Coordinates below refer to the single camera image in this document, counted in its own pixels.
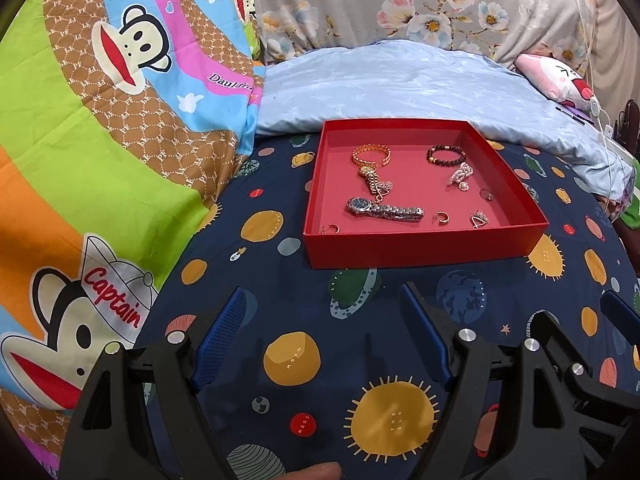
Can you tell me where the gold wristwatch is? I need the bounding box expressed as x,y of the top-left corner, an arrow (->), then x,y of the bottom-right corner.
356,162 -> 388,196

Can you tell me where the gold bangle bracelet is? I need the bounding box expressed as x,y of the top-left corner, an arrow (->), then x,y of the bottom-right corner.
351,144 -> 391,167

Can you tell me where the navy planet print blanket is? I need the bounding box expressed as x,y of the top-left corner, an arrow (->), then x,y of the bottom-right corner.
135,132 -> 640,480

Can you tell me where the light blue pillow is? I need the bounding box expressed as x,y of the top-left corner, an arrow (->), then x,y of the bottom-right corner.
255,40 -> 636,201

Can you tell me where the grey floral cloth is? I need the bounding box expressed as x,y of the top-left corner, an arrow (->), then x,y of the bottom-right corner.
250,0 -> 601,68

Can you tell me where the red cardboard box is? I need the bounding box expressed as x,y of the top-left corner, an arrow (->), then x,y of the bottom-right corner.
302,118 -> 550,271

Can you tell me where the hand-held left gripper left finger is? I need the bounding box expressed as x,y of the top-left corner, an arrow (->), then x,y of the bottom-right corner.
59,287 -> 247,480

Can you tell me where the white cable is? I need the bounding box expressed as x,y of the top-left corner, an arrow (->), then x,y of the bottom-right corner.
587,95 -> 636,166

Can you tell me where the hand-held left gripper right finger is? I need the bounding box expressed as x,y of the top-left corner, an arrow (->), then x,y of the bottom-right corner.
399,282 -> 588,480

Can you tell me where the dark chair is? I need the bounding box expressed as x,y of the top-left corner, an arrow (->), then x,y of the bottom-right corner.
612,100 -> 640,151

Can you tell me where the dark bead bracelet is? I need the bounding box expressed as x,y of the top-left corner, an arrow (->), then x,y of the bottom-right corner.
426,145 -> 467,166

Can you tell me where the pearl bracelet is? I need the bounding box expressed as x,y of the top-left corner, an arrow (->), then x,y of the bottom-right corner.
447,162 -> 473,192

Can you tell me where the green cloth item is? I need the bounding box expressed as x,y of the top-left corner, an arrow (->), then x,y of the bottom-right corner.
620,160 -> 640,231

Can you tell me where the pink plush toy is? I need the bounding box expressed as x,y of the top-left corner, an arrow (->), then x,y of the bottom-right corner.
515,52 -> 598,111

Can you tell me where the person's left hand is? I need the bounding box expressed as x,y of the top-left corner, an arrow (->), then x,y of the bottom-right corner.
277,462 -> 344,480

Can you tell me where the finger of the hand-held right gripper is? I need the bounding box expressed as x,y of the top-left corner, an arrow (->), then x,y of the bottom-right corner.
531,311 -> 640,411
600,290 -> 640,333

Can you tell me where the silver wristwatch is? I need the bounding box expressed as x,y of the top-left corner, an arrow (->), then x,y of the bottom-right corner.
346,196 -> 425,222

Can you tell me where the colourful cartoon monkey blanket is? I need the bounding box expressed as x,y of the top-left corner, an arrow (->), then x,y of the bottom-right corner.
0,0 -> 266,480

